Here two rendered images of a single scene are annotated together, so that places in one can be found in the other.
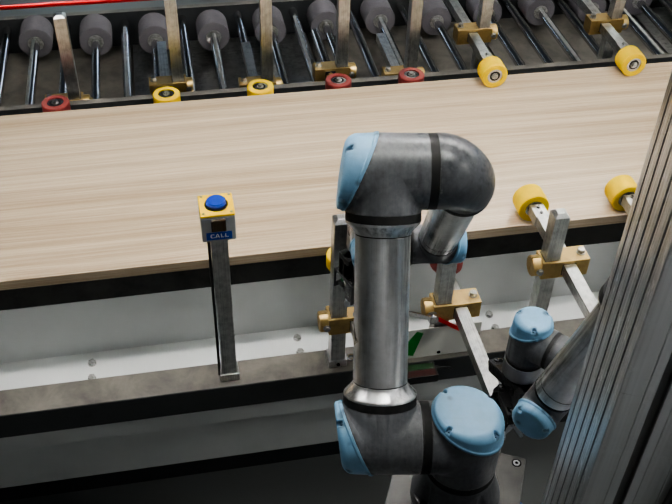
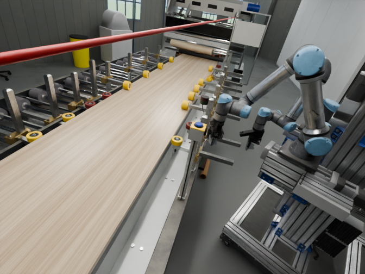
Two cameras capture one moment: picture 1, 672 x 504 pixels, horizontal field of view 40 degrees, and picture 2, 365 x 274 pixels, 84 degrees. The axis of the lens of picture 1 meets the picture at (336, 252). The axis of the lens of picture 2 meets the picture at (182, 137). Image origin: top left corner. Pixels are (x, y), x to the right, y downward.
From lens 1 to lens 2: 1.76 m
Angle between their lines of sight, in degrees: 54
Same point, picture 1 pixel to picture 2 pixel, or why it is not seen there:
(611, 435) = not seen: outside the picture
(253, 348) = (162, 190)
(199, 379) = (179, 206)
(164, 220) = (119, 168)
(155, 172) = (85, 158)
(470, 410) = not seen: hidden behind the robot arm
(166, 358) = (149, 217)
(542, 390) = (295, 117)
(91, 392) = (164, 247)
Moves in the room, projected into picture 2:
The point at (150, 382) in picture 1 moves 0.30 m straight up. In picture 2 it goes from (171, 222) to (180, 184)
